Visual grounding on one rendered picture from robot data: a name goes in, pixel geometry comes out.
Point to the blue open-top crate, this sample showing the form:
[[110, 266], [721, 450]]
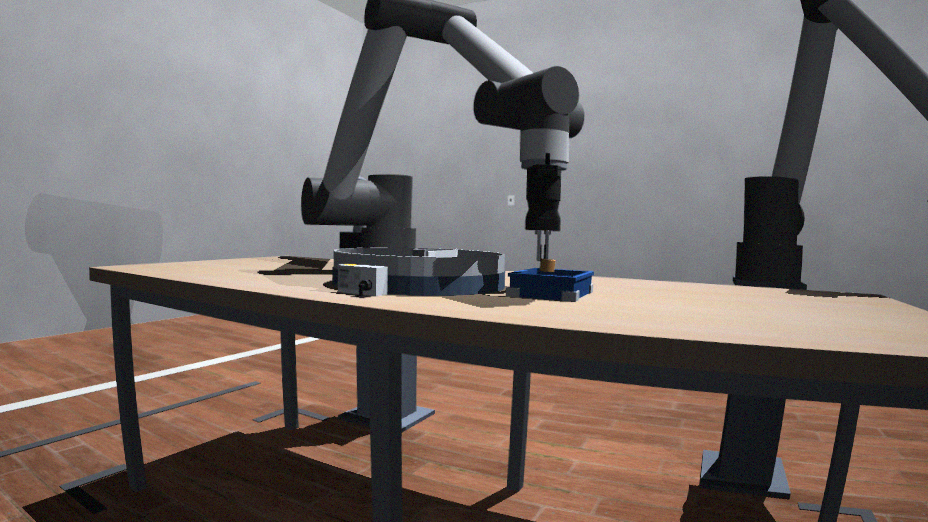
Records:
[[549, 285]]

